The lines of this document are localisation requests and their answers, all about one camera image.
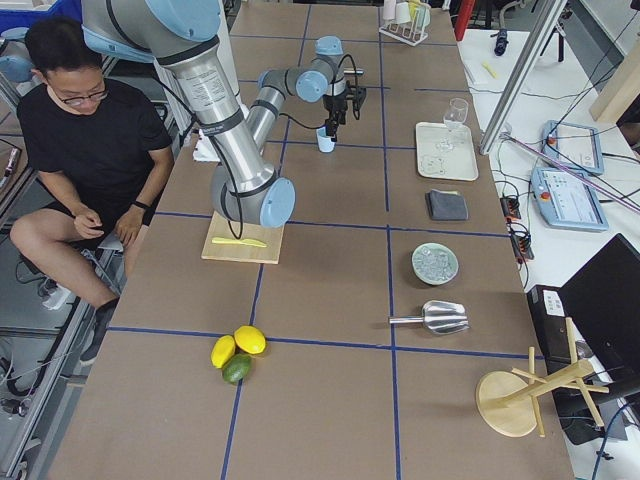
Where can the near teach pendant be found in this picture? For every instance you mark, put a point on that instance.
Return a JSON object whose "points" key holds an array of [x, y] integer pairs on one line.
{"points": [[565, 201]]}

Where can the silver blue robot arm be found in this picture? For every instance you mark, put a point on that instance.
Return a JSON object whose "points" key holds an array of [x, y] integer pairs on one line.
{"points": [[183, 37]]}

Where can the green bowl of ice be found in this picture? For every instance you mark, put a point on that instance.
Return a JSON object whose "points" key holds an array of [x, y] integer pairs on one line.
{"points": [[434, 263]]}

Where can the white cup rack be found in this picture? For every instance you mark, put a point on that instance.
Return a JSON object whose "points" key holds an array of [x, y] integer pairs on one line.
{"points": [[405, 21]]}

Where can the yellow lemon left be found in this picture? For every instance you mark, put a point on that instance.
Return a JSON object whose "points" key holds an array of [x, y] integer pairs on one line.
{"points": [[223, 350]]}

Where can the teach pendant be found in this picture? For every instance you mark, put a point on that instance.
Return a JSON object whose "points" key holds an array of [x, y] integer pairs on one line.
{"points": [[565, 201], [576, 146]]}

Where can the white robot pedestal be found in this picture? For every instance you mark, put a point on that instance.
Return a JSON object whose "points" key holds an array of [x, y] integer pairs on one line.
{"points": [[204, 150]]}

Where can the metal ice scoop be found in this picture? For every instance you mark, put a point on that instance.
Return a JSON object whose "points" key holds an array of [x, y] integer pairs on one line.
{"points": [[438, 317]]}

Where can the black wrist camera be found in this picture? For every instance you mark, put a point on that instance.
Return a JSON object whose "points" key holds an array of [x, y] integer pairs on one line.
{"points": [[357, 95]]}

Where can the yellow lemon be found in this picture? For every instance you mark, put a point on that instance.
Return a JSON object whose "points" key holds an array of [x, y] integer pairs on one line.
{"points": [[223, 350], [250, 339]]}

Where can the yellow plastic knife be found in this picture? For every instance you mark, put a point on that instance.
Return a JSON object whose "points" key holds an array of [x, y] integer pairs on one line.
{"points": [[242, 241]]}

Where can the yellow lemon right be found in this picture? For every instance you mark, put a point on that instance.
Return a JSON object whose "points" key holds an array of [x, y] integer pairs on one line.
{"points": [[250, 339]]}

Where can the clear wine glass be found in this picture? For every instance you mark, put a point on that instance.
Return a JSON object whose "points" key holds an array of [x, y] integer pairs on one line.
{"points": [[454, 117]]}

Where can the cream serving tray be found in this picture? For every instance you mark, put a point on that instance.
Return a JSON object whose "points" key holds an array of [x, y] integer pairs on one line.
{"points": [[444, 154]]}

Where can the aluminium frame post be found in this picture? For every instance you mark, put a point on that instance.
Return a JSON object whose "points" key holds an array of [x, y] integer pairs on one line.
{"points": [[549, 14]]}

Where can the yellow plastic spoon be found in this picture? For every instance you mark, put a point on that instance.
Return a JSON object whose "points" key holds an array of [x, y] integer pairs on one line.
{"points": [[490, 70]]}

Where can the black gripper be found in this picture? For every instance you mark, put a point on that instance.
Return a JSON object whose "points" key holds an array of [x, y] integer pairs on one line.
{"points": [[333, 105]]}

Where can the light blue cup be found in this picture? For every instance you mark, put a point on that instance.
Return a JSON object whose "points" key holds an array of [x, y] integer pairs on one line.
{"points": [[325, 142]]}

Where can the grey folded cloth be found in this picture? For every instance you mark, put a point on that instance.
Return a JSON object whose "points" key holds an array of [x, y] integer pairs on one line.
{"points": [[446, 205]]}

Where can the far teach pendant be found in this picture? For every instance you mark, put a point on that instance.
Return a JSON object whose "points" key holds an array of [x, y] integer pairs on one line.
{"points": [[576, 146]]}

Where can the black monitor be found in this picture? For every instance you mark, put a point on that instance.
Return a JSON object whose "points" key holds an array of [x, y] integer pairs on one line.
{"points": [[602, 298]]}

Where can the wooden mug tree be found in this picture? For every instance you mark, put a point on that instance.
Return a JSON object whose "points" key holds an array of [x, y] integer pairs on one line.
{"points": [[508, 401]]}

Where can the person in black shirt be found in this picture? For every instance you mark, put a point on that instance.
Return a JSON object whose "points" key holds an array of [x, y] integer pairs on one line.
{"points": [[101, 150]]}

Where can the bamboo cutting board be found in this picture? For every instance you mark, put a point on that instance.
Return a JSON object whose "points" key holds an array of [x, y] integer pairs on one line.
{"points": [[220, 227]]}

